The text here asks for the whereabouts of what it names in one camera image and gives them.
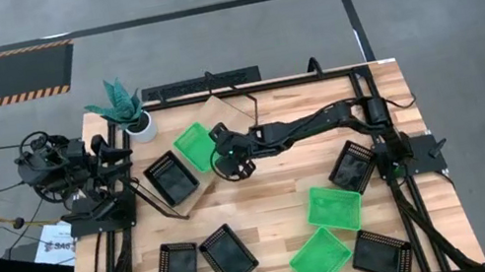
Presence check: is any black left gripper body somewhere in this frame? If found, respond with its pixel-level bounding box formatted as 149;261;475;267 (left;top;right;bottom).
90;131;118;171

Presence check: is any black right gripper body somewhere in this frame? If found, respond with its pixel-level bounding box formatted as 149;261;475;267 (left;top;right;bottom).
214;126;260;167

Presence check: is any green plastic lattice basket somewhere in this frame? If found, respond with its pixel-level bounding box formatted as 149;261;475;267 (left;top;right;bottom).
169;117;226;179
283;222;358;272
301;177;369;240

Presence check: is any artificial green plant white pot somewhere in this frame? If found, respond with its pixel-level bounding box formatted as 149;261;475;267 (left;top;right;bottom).
79;71;162;154

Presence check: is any black perforated panel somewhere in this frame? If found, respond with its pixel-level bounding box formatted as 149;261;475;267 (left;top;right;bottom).
139;64;263;104

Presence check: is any white printed paper sheet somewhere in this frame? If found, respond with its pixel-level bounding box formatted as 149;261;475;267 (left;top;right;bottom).
28;219;81;272

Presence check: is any black clamp handle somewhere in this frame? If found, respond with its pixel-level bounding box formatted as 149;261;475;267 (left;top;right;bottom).
425;136;451;161

